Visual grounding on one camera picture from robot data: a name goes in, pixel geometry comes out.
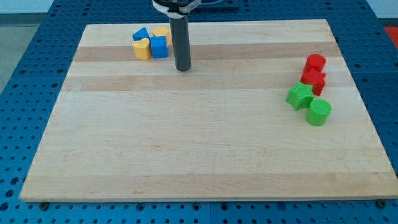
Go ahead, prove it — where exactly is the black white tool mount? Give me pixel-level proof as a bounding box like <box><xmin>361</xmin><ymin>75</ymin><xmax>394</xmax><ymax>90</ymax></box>
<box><xmin>152</xmin><ymin>0</ymin><xmax>201</xmax><ymax>16</ymax></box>

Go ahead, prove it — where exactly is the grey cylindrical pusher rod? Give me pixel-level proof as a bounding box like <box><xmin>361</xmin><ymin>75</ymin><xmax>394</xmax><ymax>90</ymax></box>
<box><xmin>169</xmin><ymin>16</ymin><xmax>191</xmax><ymax>72</ymax></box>

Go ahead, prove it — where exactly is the yellow cylinder block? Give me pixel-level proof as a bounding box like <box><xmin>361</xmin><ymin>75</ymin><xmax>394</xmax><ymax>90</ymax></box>
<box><xmin>152</xmin><ymin>26</ymin><xmax>172</xmax><ymax>47</ymax></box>

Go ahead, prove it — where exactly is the blue cube block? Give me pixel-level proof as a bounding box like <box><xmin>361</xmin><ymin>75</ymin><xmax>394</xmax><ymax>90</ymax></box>
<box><xmin>150</xmin><ymin>36</ymin><xmax>169</xmax><ymax>58</ymax></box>

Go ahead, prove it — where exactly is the blue triangle block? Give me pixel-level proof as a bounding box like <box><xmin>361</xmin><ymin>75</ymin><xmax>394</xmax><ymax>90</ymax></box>
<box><xmin>132</xmin><ymin>27</ymin><xmax>150</xmax><ymax>41</ymax></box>

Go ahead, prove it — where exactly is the yellow heart block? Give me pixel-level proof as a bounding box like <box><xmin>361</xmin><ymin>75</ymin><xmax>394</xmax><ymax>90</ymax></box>
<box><xmin>132</xmin><ymin>38</ymin><xmax>152</xmax><ymax>60</ymax></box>

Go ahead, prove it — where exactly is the light wooden board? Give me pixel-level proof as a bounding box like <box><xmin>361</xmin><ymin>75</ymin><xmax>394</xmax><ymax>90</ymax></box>
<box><xmin>20</xmin><ymin>19</ymin><xmax>397</xmax><ymax>202</ymax></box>

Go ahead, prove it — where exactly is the green star block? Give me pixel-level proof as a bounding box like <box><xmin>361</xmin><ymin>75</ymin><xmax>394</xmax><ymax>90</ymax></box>
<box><xmin>285</xmin><ymin>82</ymin><xmax>314</xmax><ymax>110</ymax></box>

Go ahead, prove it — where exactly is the red cylinder block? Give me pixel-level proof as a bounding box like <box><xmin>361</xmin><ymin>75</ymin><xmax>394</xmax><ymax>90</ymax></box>
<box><xmin>303</xmin><ymin>54</ymin><xmax>326</xmax><ymax>73</ymax></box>

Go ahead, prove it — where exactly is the red star block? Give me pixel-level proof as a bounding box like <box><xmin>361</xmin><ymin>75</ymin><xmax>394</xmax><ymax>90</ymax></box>
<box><xmin>300</xmin><ymin>68</ymin><xmax>326</xmax><ymax>96</ymax></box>

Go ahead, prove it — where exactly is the green cylinder block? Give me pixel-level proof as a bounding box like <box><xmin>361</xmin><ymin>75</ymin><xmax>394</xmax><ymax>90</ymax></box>
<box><xmin>305</xmin><ymin>99</ymin><xmax>332</xmax><ymax>126</ymax></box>

